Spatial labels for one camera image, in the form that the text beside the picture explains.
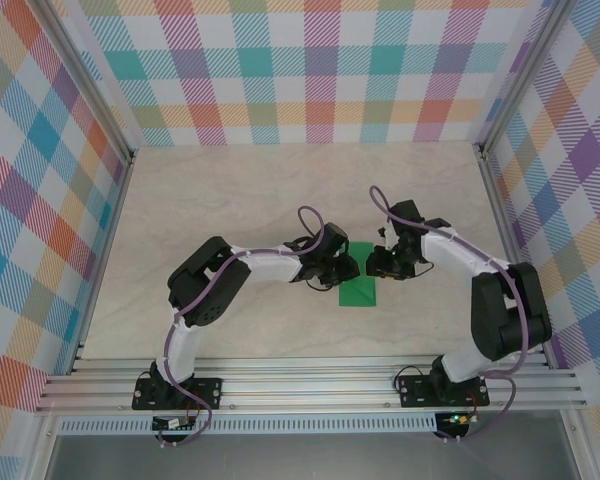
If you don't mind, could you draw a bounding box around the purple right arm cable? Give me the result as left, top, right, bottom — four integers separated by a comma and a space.
368, 185, 531, 445

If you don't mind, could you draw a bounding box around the aluminium frame leg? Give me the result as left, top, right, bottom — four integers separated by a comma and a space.
562, 410, 594, 480
27, 412, 61, 480

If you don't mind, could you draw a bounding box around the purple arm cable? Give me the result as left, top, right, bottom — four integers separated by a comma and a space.
155, 205, 326, 450
368, 185, 531, 445

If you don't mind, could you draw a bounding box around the aluminium mounting rail beam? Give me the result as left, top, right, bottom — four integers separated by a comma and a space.
34, 354, 589, 415

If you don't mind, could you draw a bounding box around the aluminium side rail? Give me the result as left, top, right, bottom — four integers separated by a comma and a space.
68, 148, 137, 375
474, 144, 554, 369

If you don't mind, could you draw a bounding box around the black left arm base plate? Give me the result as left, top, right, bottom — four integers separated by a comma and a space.
131, 374, 224, 411

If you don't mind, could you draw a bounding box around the small black circuit board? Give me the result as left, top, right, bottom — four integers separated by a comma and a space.
151, 415, 197, 432

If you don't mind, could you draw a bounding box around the aluminium frame post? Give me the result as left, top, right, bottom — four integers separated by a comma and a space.
472, 0, 569, 156
38, 0, 136, 164

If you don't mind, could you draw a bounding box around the white slotted cable duct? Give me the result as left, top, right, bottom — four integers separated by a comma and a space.
58, 417, 439, 435

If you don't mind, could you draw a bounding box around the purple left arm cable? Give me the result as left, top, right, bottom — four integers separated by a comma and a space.
155, 205, 326, 450

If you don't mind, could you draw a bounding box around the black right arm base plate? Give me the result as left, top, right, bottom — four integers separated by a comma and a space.
397, 373, 490, 409

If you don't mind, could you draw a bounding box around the grey metal base panel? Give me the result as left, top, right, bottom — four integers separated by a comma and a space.
44, 412, 581, 480

